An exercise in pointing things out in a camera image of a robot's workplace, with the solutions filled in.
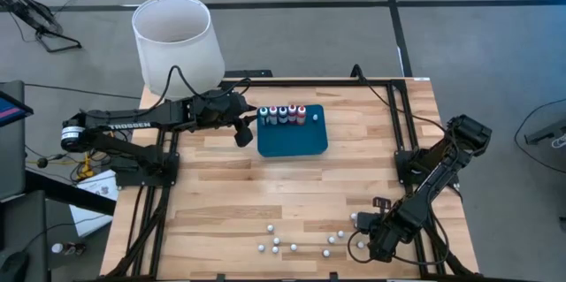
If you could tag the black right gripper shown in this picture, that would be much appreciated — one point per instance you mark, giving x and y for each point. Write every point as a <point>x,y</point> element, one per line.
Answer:
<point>389,233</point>

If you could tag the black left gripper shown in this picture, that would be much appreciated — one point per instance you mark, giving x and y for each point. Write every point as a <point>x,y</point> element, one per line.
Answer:
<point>216,109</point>

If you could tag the small white-capped dropper bottle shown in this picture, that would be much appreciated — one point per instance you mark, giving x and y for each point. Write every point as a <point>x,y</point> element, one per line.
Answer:
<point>326,253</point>
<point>331,240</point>
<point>361,244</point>
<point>340,233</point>
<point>261,248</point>
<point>353,216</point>
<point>293,247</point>
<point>315,117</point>
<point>270,228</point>
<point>276,241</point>

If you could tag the large pink food colouring bottle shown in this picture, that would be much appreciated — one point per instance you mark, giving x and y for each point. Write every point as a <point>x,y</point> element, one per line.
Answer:
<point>273,112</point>

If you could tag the large black food colouring bottle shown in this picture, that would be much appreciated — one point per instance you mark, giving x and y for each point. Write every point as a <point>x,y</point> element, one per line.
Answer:
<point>283,112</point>

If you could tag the large red food colouring bottle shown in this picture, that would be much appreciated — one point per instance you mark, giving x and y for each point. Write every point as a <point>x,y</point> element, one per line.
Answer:
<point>292,109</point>

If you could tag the blue plastic tray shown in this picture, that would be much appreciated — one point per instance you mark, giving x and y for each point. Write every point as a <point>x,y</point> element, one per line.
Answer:
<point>292,140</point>

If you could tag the large orange food colouring bottle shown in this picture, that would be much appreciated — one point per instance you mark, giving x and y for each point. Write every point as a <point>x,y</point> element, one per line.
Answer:
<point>301,112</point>

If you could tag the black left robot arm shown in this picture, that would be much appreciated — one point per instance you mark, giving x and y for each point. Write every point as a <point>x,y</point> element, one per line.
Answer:
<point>132,118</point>

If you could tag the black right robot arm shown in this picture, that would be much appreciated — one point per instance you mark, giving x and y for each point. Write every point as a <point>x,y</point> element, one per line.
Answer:
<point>442,171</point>

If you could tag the black flat box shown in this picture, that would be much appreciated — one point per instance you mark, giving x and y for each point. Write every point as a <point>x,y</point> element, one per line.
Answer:
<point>247,73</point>

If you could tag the black table clamp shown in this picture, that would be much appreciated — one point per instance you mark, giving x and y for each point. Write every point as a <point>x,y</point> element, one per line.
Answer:
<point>220,277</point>
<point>334,276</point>

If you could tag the white shade table lamp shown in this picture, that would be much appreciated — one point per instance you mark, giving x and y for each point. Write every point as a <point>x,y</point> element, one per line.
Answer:
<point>177,52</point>

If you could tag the small Sunset Yellow dropper bottle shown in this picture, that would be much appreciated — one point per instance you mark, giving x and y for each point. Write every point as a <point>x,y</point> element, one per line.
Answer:
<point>275,249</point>

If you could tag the white paper sheet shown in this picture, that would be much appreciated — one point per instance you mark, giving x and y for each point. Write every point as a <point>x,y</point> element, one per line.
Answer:
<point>95,220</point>

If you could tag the black beam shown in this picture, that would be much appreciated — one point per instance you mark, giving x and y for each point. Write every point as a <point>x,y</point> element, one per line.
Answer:
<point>66,191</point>

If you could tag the black round plug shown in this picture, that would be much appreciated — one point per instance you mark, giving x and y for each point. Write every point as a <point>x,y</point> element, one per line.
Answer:
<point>42,162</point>

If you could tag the screen with blue picture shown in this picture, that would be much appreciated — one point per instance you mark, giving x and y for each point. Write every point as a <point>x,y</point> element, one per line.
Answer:
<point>11,112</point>

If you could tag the black computer mouse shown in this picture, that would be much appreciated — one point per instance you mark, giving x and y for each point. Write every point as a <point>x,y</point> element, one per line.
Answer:
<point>13,269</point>

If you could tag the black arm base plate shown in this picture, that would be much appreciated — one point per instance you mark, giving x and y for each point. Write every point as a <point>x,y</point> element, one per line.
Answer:
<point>404,171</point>
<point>132,180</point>

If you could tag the black aluminium table frame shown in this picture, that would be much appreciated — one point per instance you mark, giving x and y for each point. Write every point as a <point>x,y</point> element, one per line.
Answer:
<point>309,83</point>

